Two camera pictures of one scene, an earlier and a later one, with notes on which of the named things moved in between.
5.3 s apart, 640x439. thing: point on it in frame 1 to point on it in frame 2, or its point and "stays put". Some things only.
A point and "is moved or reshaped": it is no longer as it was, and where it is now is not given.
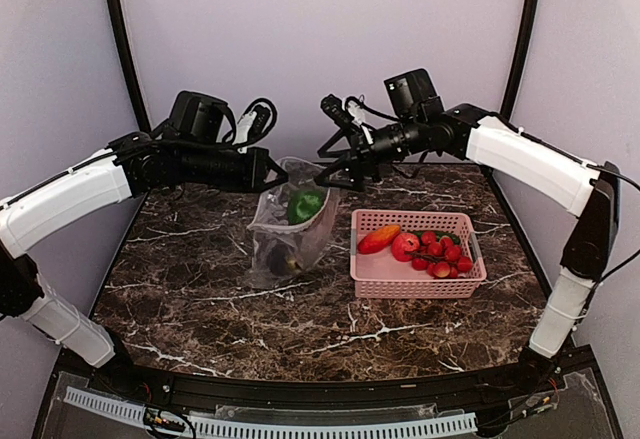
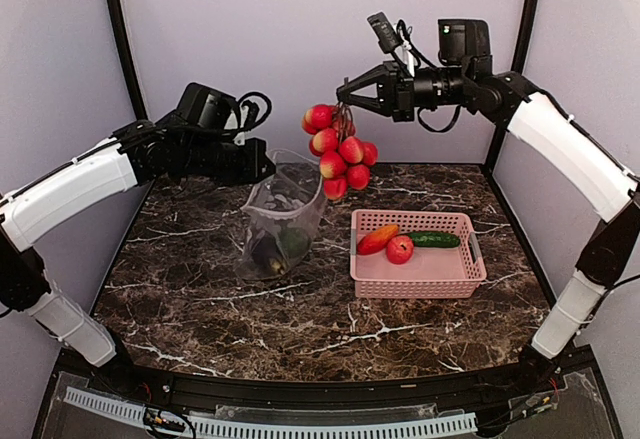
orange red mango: (378, 239) stays put
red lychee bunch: (440, 256) is moved or reshaped
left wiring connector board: (152, 418) stays put
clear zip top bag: (295, 224) is moved or reshaped
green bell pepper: (304, 203) to (295, 242)
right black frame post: (523, 37) stays put
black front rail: (486, 390) stays put
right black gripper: (359, 148) to (395, 90)
